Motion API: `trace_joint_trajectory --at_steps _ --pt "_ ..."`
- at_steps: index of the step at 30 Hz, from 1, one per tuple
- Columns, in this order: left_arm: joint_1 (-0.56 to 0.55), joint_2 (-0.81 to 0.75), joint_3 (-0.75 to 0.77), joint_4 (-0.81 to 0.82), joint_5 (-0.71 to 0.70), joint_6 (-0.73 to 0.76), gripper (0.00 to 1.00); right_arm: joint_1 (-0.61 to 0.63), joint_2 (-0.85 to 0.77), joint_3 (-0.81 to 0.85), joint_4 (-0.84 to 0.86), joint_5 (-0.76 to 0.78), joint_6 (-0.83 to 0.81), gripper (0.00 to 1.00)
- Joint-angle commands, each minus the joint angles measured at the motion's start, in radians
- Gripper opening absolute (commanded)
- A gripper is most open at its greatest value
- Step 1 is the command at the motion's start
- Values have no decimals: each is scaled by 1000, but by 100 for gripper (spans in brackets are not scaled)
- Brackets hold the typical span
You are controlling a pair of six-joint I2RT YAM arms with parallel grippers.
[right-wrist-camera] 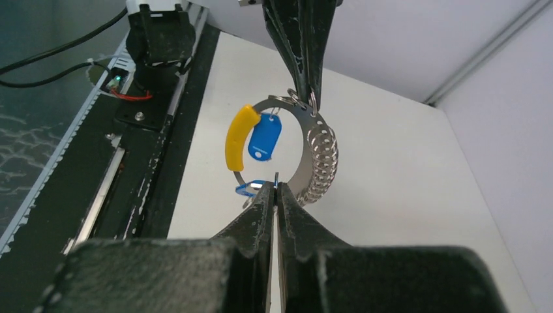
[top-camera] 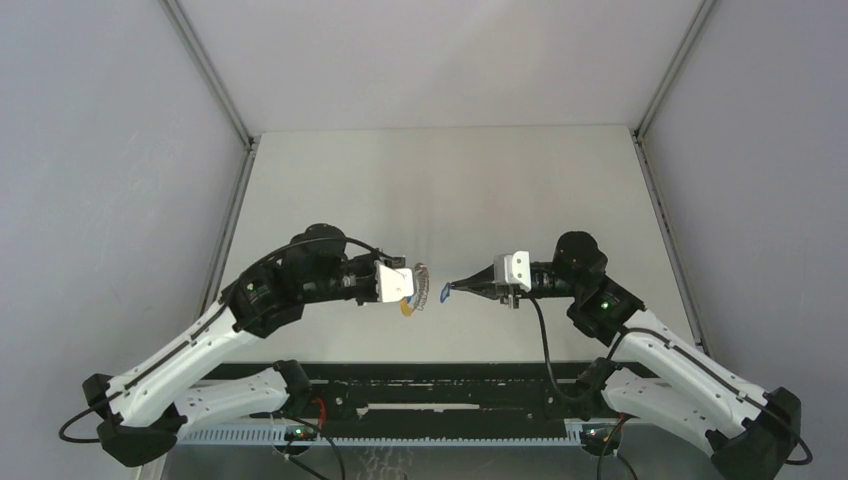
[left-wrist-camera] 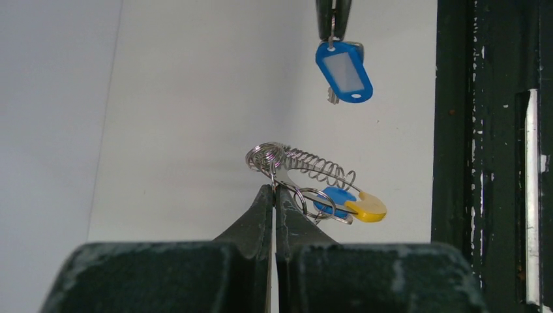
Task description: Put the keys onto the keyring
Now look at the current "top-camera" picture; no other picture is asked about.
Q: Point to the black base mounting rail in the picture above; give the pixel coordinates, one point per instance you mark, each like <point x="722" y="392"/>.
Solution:
<point x="429" y="398"/>

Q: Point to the metal keyring with yellow tag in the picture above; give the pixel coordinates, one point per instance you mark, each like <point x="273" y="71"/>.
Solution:
<point x="421" y="283"/>

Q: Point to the right aluminium frame post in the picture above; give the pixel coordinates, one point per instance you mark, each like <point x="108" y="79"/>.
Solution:
<point x="681" y="54"/>

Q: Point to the blue tagged key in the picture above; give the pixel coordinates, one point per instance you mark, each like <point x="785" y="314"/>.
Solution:
<point x="445" y="293"/>

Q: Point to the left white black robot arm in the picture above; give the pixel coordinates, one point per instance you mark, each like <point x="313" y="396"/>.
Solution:
<point x="144" y="412"/>

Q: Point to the aluminium frame post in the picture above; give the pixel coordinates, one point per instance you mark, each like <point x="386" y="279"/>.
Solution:
<point x="192" y="43"/>
<point x="681" y="54"/>

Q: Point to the white slotted cable duct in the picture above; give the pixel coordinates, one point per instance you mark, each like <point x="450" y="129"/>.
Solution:
<point x="557" y="433"/>

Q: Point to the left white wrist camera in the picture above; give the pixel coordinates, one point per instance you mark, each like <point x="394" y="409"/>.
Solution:
<point x="393" y="284"/>

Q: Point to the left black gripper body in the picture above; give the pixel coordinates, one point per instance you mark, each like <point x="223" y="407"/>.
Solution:
<point x="351" y="281"/>

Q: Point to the left aluminium frame post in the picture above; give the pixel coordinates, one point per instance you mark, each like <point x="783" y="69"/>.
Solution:
<point x="192" y="43"/>

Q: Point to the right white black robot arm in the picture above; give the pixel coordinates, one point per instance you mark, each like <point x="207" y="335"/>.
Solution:
<point x="649" y="373"/>

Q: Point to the electronics board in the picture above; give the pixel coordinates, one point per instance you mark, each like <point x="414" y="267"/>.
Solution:
<point x="599" y="441"/>
<point x="300" y="433"/>

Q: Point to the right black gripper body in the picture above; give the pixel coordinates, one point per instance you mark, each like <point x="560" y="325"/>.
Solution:
<point x="551" y="285"/>

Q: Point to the left electronics board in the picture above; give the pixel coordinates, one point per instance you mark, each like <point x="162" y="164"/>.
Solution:
<point x="300" y="433"/>

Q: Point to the right electronics board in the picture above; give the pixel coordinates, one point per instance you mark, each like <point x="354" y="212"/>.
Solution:
<point x="599" y="441"/>

